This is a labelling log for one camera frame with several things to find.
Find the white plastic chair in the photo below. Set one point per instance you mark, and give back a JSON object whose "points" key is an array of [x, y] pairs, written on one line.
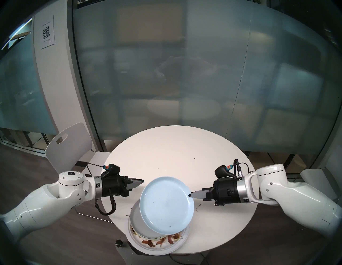
{"points": [[318, 184], [69, 144]]}

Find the linear ceiling light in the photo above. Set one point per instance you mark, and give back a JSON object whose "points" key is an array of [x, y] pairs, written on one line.
{"points": [[18, 36]]}

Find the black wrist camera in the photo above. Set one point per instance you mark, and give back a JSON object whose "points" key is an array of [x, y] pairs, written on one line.
{"points": [[223, 171], [112, 169]]}

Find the light blue plastic plate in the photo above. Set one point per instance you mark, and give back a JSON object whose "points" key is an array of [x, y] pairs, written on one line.
{"points": [[167, 205]]}

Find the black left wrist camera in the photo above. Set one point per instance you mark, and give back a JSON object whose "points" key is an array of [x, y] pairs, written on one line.
{"points": [[112, 169]]}

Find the grey plastic plate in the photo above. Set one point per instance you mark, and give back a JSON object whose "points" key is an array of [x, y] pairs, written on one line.
{"points": [[139, 221]]}

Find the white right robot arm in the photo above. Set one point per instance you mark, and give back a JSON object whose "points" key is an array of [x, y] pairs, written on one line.
{"points": [[294, 197]]}

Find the QR code paper sign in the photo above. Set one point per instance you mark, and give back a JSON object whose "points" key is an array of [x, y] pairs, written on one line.
{"points": [[47, 33]]}

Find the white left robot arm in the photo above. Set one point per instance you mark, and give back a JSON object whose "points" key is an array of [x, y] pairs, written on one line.
{"points": [[40, 203]]}

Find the black star knob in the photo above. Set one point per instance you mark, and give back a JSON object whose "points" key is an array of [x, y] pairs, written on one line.
{"points": [[119, 243]]}

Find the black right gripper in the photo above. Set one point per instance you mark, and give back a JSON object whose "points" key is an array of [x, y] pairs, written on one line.
{"points": [[225, 191]]}

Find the metal storage rack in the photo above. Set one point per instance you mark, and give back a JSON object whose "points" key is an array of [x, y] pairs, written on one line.
{"points": [[288, 160], [34, 140]]}

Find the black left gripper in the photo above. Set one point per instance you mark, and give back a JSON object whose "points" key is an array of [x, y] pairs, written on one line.
{"points": [[112, 185]]}

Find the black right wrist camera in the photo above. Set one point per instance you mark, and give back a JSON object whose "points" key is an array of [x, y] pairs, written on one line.
{"points": [[223, 171]]}

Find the large white paper plate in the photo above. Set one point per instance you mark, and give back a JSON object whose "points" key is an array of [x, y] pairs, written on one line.
{"points": [[165, 250]]}

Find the brown food leftovers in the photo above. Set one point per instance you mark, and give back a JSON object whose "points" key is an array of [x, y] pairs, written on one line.
{"points": [[171, 237]]}

